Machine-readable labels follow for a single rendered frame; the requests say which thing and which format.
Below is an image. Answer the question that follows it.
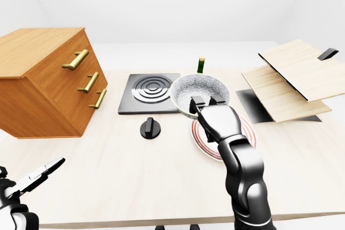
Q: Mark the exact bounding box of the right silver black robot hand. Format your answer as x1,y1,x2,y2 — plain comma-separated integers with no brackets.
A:
189,95,242,144

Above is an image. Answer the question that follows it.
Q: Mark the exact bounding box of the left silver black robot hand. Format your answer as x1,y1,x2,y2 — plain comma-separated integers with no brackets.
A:
0,157,66,211

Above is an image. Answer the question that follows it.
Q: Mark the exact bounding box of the patterned grey bowl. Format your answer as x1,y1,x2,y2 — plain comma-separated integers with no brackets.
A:
169,74,231,120

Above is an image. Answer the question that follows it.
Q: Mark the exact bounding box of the white plate with red rings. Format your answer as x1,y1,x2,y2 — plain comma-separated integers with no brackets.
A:
191,113,258,162

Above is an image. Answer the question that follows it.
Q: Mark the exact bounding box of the flat dark stove plate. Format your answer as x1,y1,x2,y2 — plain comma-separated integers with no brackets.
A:
118,73,182,115

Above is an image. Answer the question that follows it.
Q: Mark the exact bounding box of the green bottle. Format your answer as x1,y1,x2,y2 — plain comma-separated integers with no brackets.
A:
196,56,206,75

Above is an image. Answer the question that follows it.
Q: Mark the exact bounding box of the round black stove knob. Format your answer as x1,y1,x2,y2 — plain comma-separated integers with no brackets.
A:
139,117,163,141

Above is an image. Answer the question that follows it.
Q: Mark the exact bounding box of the wooden cabinet drawer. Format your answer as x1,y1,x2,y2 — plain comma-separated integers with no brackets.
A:
21,29,93,98
61,64,109,137
41,46,101,118

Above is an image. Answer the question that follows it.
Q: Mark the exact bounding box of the large pale wooden board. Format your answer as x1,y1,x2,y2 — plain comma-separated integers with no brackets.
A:
258,39,345,103

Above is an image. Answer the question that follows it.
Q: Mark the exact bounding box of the wooden cabinet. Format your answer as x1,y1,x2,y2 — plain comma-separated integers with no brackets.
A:
0,27,109,140

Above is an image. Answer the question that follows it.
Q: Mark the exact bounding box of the small black block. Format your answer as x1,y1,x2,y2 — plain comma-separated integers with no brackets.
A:
317,47,340,61

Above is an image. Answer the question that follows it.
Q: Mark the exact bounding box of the flat dark base plate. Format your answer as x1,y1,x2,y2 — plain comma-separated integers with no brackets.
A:
235,89,322,124

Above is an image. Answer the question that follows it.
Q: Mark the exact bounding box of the brass drawer handle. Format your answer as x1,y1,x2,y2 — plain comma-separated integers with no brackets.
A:
88,88,107,110
61,48,90,71
77,72,100,94

